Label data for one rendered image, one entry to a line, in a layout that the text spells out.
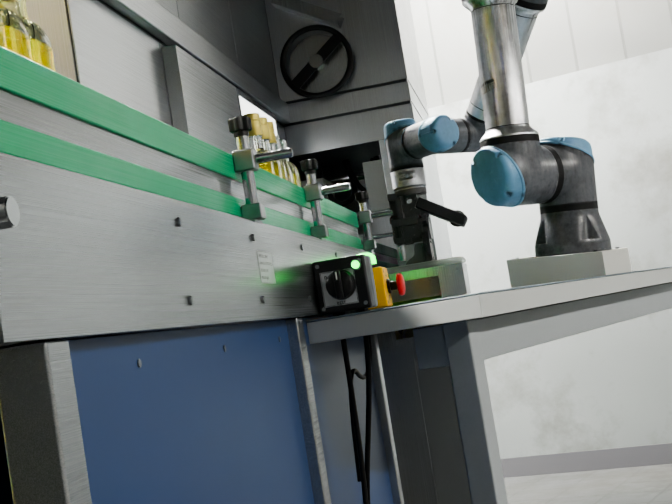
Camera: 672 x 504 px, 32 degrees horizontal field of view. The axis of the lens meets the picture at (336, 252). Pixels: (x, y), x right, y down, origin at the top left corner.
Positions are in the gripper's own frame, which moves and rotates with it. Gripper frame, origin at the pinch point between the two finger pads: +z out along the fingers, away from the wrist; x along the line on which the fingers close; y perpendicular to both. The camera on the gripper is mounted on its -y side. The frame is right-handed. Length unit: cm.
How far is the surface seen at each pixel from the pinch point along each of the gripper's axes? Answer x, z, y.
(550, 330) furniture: 54, 14, -21
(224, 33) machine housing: -17, -67, 41
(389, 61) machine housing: -75, -65, 7
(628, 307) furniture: 5.7, 12.8, -39.1
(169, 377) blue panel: 153, 9, 16
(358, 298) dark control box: 84, 4, 7
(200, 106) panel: 28, -41, 39
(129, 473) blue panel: 167, 16, 17
